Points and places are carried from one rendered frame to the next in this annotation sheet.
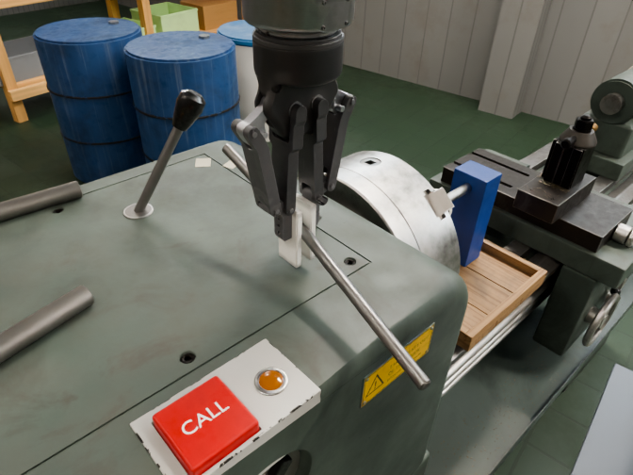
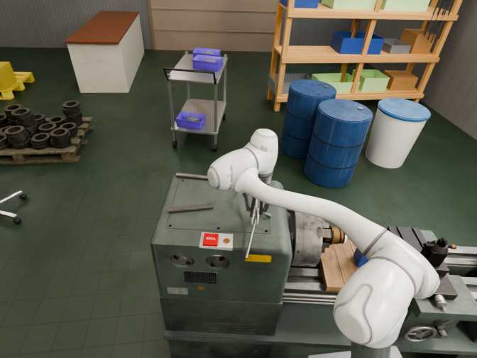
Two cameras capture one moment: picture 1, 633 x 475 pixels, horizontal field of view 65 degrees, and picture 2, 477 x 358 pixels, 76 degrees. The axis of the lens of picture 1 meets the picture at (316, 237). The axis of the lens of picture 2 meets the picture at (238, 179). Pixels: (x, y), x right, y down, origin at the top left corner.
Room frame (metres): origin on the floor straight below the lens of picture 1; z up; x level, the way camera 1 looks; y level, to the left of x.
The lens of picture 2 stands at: (-0.32, -0.57, 2.24)
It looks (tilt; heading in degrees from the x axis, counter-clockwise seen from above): 38 degrees down; 43
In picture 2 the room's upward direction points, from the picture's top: 4 degrees clockwise
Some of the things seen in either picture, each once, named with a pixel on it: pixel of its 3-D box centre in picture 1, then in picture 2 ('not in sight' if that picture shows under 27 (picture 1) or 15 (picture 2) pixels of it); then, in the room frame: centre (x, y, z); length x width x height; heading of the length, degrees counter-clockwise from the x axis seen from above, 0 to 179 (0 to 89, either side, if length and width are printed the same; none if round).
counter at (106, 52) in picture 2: not in sight; (113, 47); (2.47, 5.65, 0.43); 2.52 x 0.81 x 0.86; 52
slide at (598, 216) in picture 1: (530, 193); (418, 259); (1.12, -0.55, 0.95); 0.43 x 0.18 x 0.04; 44
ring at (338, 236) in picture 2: not in sight; (333, 235); (0.80, -0.20, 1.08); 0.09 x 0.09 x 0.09; 44
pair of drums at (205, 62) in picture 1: (146, 110); (320, 131); (2.80, 1.04, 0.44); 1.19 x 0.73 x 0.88; 54
